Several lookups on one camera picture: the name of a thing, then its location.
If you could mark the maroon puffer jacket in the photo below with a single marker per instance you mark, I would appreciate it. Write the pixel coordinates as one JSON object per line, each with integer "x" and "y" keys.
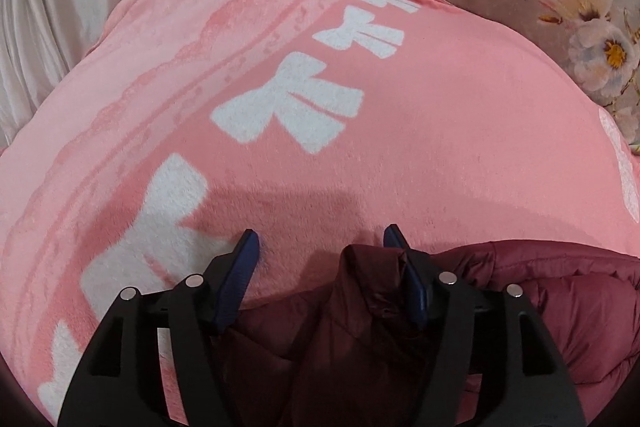
{"x": 350, "y": 357}

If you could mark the pink printed blanket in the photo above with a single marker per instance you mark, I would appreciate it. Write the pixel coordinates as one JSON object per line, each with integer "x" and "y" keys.
{"x": 425, "y": 132}

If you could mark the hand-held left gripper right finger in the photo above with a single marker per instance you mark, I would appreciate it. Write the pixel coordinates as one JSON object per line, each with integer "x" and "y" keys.
{"x": 415, "y": 289}

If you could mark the pale draped cloth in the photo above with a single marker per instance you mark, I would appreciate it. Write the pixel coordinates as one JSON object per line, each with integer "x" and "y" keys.
{"x": 60, "y": 7}

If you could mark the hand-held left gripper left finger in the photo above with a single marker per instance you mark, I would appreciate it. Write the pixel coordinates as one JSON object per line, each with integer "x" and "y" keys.
{"x": 240, "y": 277}

